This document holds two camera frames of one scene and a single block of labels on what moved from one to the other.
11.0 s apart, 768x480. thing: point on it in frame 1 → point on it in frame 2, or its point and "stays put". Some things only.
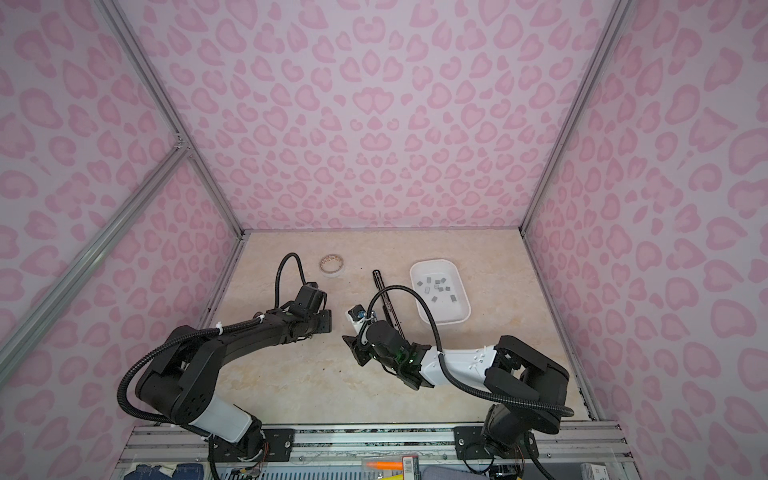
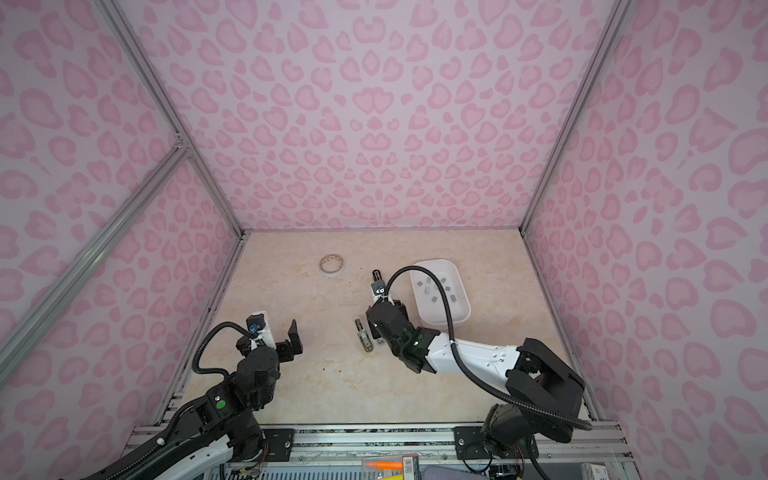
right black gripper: [357, 348] → [376, 334]
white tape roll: [331, 265] stays put
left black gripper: [326, 315] → [283, 347]
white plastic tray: [441, 284] stays put
